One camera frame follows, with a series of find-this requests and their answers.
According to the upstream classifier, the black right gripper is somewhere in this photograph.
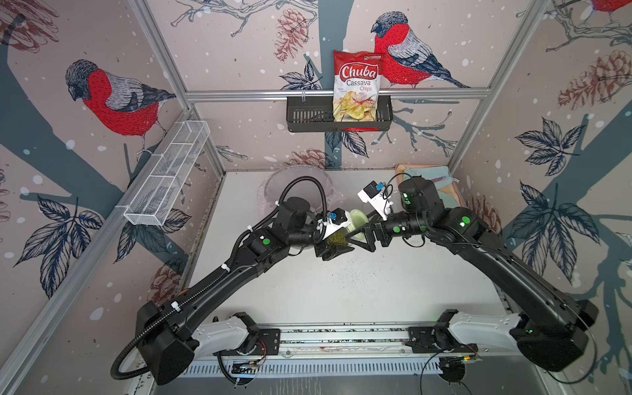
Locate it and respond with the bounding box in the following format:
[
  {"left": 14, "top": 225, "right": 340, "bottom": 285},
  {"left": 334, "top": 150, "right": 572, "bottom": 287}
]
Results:
[{"left": 343, "top": 207, "right": 430, "bottom": 255}]

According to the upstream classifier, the pink serving tray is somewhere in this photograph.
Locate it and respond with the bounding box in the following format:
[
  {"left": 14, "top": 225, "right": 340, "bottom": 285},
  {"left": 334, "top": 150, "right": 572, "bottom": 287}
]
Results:
[{"left": 396, "top": 165, "right": 465, "bottom": 208}]

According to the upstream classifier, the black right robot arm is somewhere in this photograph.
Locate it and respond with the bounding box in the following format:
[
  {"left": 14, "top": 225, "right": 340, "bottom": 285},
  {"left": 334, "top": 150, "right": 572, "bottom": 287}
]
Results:
[{"left": 346, "top": 176, "right": 598, "bottom": 372}]

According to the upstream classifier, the white wire mesh shelf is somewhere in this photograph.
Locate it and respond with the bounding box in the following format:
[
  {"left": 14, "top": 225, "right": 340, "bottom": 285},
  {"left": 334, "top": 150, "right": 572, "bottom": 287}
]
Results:
[{"left": 123, "top": 120, "right": 210, "bottom": 226}]

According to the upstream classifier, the green lid mung bean jar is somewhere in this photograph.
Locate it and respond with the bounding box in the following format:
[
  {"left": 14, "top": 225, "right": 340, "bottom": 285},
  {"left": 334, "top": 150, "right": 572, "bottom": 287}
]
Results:
[{"left": 324, "top": 208, "right": 369, "bottom": 245}]

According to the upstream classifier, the clear plastic bin liner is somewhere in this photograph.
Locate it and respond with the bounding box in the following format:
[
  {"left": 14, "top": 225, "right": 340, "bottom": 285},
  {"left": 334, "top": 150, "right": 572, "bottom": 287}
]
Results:
[{"left": 257, "top": 165, "right": 344, "bottom": 217}]

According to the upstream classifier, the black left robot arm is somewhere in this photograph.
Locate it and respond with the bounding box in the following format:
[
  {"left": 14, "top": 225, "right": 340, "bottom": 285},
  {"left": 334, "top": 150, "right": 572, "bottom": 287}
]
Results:
[{"left": 110, "top": 197, "right": 352, "bottom": 385}]

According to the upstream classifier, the dark grey wall shelf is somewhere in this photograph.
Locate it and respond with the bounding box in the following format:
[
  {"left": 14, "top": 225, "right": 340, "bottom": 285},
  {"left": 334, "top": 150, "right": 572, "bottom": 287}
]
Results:
[{"left": 286, "top": 95, "right": 393, "bottom": 133}]

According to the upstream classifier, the Chuba cassava chips bag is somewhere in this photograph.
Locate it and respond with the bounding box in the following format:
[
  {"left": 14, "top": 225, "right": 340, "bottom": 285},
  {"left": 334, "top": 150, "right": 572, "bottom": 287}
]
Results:
[{"left": 332, "top": 51, "right": 383, "bottom": 122}]

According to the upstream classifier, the white mesh trash bin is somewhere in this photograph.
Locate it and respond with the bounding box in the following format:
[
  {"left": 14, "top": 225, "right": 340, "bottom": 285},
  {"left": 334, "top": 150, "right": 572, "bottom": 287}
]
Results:
[{"left": 261, "top": 165, "right": 337, "bottom": 208}]

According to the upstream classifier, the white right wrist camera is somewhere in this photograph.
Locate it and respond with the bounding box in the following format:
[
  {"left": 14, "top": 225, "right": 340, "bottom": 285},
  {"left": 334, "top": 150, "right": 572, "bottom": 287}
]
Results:
[{"left": 357, "top": 181, "right": 393, "bottom": 221}]

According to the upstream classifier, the black corrugated cable conduit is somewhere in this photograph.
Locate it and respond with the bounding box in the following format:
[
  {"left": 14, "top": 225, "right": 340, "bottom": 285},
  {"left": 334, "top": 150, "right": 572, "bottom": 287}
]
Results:
[{"left": 109, "top": 176, "right": 329, "bottom": 381}]

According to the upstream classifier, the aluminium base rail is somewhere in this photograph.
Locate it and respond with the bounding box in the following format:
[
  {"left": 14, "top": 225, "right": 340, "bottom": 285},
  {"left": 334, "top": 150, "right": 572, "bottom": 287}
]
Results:
[{"left": 216, "top": 323, "right": 519, "bottom": 359}]

